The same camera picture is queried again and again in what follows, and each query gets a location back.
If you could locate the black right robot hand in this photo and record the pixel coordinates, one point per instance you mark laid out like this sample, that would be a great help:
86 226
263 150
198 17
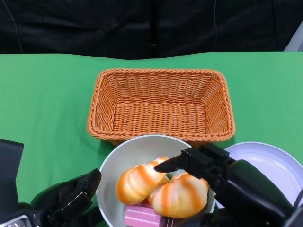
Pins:
241 184

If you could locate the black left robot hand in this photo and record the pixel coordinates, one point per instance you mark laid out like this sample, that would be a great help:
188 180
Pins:
68 196

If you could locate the orange striped bread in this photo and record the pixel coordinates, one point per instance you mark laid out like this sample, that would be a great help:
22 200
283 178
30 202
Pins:
137 184
180 198

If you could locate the pink cake slice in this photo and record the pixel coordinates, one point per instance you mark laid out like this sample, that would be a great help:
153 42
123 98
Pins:
142 216

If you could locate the pale green bowl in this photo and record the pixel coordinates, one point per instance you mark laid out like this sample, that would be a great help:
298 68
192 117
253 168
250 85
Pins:
142 149

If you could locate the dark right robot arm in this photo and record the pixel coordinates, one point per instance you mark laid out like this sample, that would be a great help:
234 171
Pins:
297 218

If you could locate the lilac plate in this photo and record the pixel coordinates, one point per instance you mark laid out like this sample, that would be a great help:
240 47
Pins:
260 156

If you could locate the orange wicker basket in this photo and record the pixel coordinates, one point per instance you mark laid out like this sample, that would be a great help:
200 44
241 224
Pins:
161 118

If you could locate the green tablecloth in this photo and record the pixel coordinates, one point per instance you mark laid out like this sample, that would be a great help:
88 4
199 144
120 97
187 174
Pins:
47 94

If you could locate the black backdrop curtain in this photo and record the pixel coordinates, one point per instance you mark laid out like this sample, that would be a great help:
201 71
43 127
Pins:
94 23

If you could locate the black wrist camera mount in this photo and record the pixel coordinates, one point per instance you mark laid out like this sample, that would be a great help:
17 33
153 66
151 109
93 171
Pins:
9 170

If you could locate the white metal frame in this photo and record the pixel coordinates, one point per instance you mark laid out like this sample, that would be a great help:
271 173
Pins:
296 40

